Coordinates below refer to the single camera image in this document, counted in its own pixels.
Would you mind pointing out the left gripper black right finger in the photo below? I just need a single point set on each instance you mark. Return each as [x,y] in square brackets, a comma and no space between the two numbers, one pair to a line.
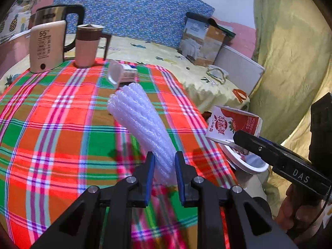
[227,218]

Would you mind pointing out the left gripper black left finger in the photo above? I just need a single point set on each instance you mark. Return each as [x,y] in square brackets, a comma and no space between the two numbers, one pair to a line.
[102,217]

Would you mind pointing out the red white milk carton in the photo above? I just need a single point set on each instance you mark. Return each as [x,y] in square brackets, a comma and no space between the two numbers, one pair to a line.
[226,121]

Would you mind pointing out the white bubble wrap roll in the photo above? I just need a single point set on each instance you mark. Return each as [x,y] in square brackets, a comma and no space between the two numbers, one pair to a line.
[132,108]

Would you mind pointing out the white blue yogurt cup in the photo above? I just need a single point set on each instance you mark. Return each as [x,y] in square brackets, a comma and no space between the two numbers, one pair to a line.
[119,73]

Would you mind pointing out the white trash bin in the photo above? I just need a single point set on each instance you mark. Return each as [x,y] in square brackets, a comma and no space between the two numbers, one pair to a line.
[250,163]

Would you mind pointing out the person's right hand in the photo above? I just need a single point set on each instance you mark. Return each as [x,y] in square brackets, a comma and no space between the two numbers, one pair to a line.
[288,214]

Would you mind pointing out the colourful plaid tablecloth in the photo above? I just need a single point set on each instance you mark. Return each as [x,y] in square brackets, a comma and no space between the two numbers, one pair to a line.
[57,139]

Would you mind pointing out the yellow pineapple bed sheet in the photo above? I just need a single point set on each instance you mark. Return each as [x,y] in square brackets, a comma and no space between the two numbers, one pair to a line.
[203,90]

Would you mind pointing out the olive green curtain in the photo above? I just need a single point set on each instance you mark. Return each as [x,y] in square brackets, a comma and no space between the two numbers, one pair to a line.
[293,44]

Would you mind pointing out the bedding package box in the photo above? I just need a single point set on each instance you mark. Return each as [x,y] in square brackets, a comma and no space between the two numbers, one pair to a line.
[202,39]

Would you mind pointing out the pink mug brown lid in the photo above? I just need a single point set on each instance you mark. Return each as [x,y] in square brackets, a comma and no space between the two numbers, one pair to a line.
[87,42]

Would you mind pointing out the pink storage box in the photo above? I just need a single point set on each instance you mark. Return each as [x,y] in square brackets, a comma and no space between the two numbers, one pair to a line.
[14,50]

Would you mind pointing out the blue floral headboard cushion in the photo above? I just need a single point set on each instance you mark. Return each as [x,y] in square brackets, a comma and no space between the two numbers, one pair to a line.
[158,21]

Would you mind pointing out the pineapple print folded quilt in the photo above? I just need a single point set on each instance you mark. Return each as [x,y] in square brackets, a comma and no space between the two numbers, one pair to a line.
[17,19]

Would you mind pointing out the rope handle bag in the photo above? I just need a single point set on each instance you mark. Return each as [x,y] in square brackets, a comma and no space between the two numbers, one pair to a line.
[217,73]

